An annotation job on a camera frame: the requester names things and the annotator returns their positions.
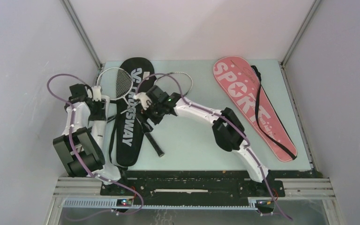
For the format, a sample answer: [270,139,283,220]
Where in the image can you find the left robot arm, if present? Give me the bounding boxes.
[52,84,129,195]

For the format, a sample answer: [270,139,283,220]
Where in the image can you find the aluminium frame post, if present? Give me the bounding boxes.
[60,0,103,83]
[281,0,323,67]

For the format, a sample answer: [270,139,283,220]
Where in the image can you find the black racket bag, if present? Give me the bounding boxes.
[108,57,155,168]

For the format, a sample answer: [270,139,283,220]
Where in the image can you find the pink sport racket bag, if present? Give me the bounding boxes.
[213,56,298,162]

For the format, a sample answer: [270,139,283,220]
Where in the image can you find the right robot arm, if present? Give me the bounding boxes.
[134,85,273,196]

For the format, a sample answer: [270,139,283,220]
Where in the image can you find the white shuttlecock tube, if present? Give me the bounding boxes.
[90,95,110,155]

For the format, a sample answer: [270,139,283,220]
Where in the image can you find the left aluminium frame post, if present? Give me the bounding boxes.
[60,0,103,83]

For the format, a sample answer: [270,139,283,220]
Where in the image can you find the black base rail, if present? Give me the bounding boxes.
[71,169,320,209]

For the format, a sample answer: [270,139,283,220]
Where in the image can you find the right aluminium frame post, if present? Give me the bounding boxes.
[281,0,323,67]

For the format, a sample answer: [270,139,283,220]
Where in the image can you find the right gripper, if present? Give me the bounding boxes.
[137,99,166,133]

